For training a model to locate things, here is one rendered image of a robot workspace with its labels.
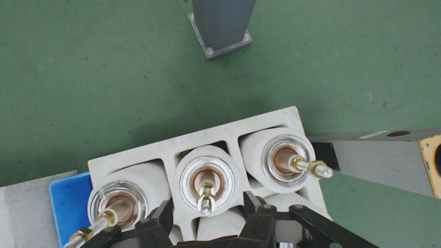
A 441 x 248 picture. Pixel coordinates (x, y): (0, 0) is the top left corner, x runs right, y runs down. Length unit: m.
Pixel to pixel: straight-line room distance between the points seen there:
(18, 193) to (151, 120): 0.29
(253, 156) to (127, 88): 0.42
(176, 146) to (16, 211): 0.31
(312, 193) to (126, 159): 0.34
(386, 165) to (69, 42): 0.77
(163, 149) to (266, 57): 0.40
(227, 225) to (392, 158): 0.25
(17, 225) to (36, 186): 0.07
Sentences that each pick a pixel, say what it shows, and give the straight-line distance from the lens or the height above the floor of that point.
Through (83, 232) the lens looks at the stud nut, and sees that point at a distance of 0.22.
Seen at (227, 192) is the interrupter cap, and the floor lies 0.25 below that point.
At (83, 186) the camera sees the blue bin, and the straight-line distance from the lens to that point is 0.57.
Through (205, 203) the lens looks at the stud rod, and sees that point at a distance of 0.17.
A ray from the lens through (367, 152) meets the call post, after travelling 0.36.
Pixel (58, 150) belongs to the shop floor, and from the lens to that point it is 0.65.
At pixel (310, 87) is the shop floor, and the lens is 0.60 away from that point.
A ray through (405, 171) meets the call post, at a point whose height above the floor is 0.29.
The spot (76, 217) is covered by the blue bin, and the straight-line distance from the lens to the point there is 0.55.
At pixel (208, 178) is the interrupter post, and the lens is 0.23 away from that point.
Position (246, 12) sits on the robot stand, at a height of 0.14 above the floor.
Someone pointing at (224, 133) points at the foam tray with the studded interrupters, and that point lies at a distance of 0.32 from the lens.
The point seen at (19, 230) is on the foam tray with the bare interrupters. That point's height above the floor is 0.16.
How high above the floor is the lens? 0.50
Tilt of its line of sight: 84 degrees down
